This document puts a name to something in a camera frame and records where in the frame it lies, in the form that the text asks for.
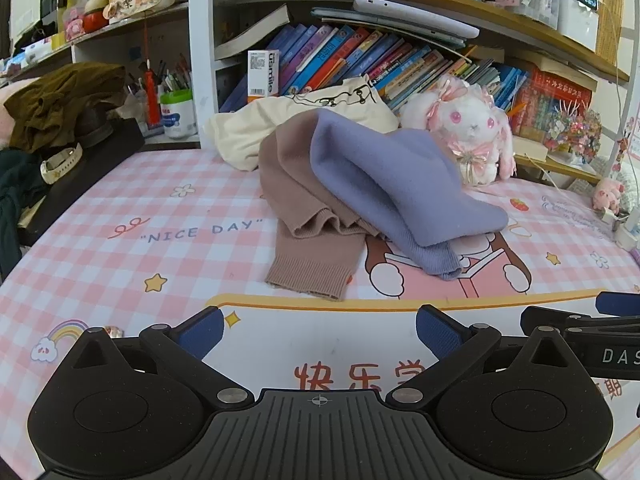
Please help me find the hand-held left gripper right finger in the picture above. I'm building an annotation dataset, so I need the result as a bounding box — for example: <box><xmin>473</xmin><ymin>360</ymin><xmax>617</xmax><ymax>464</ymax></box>
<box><xmin>385</xmin><ymin>304</ymin><xmax>571</xmax><ymax>406</ymax></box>

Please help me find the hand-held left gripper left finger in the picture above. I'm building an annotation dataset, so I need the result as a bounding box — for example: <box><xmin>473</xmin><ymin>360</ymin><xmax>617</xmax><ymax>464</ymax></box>
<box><xmin>70</xmin><ymin>306</ymin><xmax>256</xmax><ymax>407</ymax></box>

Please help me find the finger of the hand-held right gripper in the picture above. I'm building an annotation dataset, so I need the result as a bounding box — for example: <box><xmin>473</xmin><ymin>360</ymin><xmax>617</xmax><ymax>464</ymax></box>
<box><xmin>520</xmin><ymin>305</ymin><xmax>596</xmax><ymax>336</ymax></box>
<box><xmin>595</xmin><ymin>290</ymin><xmax>640</xmax><ymax>318</ymax></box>

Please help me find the purple and brown sweater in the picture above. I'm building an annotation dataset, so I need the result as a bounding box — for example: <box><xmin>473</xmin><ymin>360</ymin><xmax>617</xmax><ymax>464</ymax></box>
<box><xmin>259</xmin><ymin>108</ymin><xmax>510</xmax><ymax>302</ymax></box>

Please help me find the white power strip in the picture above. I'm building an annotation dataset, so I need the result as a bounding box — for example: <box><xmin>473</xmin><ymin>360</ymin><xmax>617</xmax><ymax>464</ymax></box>
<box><xmin>600</xmin><ymin>207</ymin><xmax>640</xmax><ymax>253</ymax></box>

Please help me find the small pink plush toy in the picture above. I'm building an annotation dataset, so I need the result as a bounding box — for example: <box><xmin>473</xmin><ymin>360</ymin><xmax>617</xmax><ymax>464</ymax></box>
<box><xmin>591</xmin><ymin>177</ymin><xmax>627</xmax><ymax>213</ymax></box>

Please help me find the colourful flower bouquet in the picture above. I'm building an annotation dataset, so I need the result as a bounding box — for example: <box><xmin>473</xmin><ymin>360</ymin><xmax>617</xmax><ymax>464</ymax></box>
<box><xmin>545</xmin><ymin>100</ymin><xmax>603</xmax><ymax>163</ymax></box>

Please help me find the black side table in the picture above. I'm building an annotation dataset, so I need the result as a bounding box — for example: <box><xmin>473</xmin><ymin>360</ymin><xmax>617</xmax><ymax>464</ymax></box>
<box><xmin>17</xmin><ymin>117</ymin><xmax>146</xmax><ymax>248</ymax></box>

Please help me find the red boxed book set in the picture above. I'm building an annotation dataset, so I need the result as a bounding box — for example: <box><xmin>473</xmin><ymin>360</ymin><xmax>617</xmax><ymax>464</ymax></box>
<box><xmin>515</xmin><ymin>70</ymin><xmax>593</xmax><ymax>141</ymax></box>

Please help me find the white pink plush bunny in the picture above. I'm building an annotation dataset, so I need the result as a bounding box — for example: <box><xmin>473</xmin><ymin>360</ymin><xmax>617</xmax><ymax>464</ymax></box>
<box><xmin>400</xmin><ymin>75</ymin><xmax>518</xmax><ymax>188</ymax></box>

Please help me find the white jar with green lid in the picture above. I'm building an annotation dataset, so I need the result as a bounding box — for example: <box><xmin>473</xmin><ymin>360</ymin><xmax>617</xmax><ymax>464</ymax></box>
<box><xmin>160</xmin><ymin>89</ymin><xmax>198</xmax><ymax>140</ymax></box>

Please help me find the white wristwatch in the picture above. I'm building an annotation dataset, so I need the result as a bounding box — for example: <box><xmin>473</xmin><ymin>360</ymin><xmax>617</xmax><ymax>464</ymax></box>
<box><xmin>40</xmin><ymin>142</ymin><xmax>83</xmax><ymax>184</ymax></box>

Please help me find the dark hat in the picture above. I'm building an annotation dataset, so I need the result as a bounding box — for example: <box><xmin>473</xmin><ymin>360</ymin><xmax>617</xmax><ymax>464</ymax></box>
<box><xmin>80</xmin><ymin>105</ymin><xmax>117</xmax><ymax>148</ymax></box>

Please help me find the dark green garment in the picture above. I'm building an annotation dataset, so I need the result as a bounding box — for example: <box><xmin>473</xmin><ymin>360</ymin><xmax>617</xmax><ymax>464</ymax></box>
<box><xmin>0</xmin><ymin>152</ymin><xmax>51</xmax><ymax>281</ymax></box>

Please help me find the red hanging tassel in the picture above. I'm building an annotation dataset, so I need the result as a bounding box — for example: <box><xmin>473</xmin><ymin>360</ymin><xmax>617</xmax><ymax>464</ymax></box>
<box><xmin>144</xmin><ymin>60</ymin><xmax>160</xmax><ymax>131</ymax></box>

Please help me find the cream sweatshirt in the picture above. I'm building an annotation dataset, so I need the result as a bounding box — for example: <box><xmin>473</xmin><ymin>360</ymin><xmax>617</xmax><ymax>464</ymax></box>
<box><xmin>205</xmin><ymin>76</ymin><xmax>401</xmax><ymax>172</ymax></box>

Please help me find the bunch of pens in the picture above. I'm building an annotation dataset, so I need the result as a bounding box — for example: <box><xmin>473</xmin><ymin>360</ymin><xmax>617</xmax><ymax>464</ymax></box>
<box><xmin>125</xmin><ymin>57</ymin><xmax>193</xmax><ymax>96</ymax></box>

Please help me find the white orange carton box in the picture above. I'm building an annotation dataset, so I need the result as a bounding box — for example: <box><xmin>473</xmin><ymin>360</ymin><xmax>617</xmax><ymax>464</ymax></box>
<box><xmin>246</xmin><ymin>49</ymin><xmax>281</xmax><ymax>105</ymax></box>

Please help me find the olive green garment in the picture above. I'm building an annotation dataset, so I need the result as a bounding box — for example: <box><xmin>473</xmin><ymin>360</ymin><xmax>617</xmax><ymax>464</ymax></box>
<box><xmin>4</xmin><ymin>62</ymin><xmax>128</xmax><ymax>153</ymax></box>

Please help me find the white storage box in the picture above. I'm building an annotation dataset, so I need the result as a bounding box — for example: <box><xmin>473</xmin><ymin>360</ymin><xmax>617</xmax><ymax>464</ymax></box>
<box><xmin>557</xmin><ymin>0</ymin><xmax>601</xmax><ymax>53</ymax></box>

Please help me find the row of colourful books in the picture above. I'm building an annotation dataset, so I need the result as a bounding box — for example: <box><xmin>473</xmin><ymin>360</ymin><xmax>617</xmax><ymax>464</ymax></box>
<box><xmin>270</xmin><ymin>22</ymin><xmax>531</xmax><ymax>116</ymax></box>

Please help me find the white and wooden bookshelf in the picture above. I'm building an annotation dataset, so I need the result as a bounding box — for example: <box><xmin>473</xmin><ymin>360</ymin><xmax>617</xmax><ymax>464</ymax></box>
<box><xmin>0</xmin><ymin>0</ymin><xmax>640</xmax><ymax>186</ymax></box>

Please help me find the grey green folder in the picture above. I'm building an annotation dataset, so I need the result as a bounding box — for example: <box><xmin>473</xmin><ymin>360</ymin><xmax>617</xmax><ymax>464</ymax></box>
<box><xmin>310</xmin><ymin>7</ymin><xmax>468</xmax><ymax>51</ymax></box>

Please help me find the white tablet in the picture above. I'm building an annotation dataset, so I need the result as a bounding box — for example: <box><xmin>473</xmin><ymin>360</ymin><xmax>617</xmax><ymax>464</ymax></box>
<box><xmin>352</xmin><ymin>0</ymin><xmax>481</xmax><ymax>41</ymax></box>

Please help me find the red white doll figurine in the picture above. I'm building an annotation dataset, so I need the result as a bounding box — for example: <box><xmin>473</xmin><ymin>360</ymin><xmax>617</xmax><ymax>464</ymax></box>
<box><xmin>81</xmin><ymin>0</ymin><xmax>110</xmax><ymax>34</ymax></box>

